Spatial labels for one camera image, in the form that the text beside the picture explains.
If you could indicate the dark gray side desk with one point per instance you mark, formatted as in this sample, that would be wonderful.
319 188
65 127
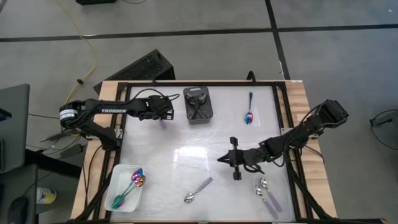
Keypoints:
18 180

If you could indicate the white rectangular tray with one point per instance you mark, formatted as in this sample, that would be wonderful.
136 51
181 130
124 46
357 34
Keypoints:
118 177

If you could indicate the black metal cutlery piece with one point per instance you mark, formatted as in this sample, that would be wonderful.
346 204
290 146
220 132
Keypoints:
190 100
202 98

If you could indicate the dark gray laptop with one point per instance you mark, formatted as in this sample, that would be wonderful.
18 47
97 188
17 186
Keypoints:
14 124

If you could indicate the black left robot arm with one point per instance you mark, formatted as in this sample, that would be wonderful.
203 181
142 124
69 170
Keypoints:
113 110

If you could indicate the black perforated metal box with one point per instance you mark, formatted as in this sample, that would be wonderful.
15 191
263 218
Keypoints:
140 70

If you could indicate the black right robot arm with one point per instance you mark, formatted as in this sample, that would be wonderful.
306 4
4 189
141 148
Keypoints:
298 133

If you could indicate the white and yellow container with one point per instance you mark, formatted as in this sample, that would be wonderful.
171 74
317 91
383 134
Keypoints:
46 196

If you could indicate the black floor stand leg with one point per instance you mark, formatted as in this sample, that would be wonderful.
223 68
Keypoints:
53 163

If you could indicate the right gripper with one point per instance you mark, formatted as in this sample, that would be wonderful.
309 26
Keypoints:
248 157

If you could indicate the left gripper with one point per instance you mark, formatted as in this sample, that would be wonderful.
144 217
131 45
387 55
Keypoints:
155 109

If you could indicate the black floor object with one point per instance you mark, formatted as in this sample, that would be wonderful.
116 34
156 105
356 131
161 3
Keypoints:
93 2

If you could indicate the small blue black device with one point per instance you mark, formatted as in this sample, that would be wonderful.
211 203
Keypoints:
4 114

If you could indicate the gray plastic cutlery caddy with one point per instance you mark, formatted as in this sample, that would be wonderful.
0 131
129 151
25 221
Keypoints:
189 119

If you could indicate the black computer mouse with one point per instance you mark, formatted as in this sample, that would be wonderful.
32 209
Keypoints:
18 211

